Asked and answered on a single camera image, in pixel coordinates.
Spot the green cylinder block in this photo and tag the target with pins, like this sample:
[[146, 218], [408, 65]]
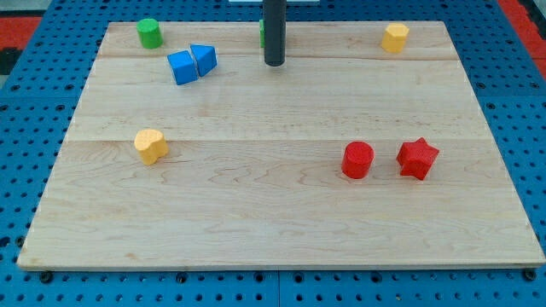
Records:
[[149, 33]]

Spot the blue cube block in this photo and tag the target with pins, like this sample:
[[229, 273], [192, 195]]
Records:
[[183, 67]]

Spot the green block behind arm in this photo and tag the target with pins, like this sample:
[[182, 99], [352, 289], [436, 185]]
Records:
[[261, 33]]

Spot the red cylinder block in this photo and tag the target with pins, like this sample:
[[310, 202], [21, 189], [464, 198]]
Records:
[[357, 160]]

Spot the wooden board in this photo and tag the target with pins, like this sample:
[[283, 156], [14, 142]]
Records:
[[253, 176]]

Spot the yellow heart block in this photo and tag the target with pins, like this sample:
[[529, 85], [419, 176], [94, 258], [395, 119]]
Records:
[[151, 145]]

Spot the blue triangular block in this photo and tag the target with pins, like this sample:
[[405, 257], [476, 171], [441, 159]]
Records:
[[206, 58]]

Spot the yellow hexagon block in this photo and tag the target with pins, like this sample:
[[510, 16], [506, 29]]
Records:
[[395, 37]]

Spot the blue pegboard base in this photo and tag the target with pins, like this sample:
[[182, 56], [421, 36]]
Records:
[[41, 93]]

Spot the red star block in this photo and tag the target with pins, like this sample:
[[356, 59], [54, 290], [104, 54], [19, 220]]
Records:
[[416, 158]]

